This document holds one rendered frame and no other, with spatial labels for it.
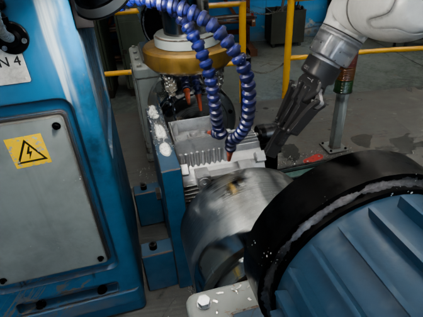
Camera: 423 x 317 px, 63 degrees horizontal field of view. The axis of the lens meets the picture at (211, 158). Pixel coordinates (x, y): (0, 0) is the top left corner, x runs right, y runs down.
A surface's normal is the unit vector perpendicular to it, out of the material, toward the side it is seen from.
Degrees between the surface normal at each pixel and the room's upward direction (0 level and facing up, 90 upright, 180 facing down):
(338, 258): 40
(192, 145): 90
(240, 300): 0
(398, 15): 101
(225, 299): 0
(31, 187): 90
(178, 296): 0
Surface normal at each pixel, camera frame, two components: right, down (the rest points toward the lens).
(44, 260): 0.25, 0.51
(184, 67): -0.04, 0.55
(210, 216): -0.66, -0.53
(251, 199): -0.15, -0.81
